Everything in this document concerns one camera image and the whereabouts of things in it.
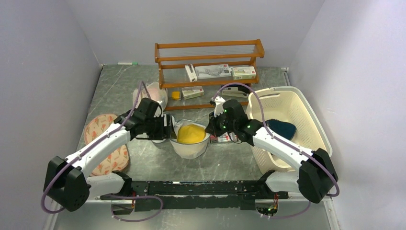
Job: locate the coloured marker pack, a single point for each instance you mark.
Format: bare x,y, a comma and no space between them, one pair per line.
226,137

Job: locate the black base frame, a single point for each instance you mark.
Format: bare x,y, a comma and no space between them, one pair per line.
199,194

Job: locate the pink mesh laundry bag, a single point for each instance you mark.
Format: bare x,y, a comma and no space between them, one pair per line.
156,94

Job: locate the blue white stapler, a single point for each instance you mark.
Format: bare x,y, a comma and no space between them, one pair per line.
236,91

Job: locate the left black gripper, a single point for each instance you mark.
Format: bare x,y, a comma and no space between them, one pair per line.
168,131

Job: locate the flat white patterned box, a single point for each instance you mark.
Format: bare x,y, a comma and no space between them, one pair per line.
213,71

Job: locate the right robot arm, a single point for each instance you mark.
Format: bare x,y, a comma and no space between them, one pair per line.
313,175

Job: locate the green white box on shelf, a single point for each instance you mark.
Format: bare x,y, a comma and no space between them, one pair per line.
243,73

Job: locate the round white mesh laundry bag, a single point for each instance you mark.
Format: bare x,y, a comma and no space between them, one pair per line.
187,151

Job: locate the green white marker pen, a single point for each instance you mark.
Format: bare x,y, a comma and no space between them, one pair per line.
127,63

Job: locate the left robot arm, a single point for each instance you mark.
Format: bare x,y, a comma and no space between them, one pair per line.
68,180

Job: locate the dark blue garment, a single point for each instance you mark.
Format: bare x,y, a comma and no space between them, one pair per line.
284,129

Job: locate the yellow small block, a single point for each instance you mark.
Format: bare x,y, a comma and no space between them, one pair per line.
176,95

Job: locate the orange wooden shelf rack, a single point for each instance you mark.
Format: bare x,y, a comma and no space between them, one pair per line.
171,59

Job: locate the floral pink oval pad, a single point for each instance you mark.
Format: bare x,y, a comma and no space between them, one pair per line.
118,159

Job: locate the cream plastic laundry basket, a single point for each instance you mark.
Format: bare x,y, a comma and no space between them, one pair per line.
288,104

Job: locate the small white box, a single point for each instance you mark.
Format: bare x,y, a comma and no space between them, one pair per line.
192,92

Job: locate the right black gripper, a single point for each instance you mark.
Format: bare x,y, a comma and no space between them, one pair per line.
212,127

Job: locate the yellow bra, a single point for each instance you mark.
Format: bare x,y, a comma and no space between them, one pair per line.
191,134

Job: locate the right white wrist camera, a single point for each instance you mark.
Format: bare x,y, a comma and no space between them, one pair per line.
218,105

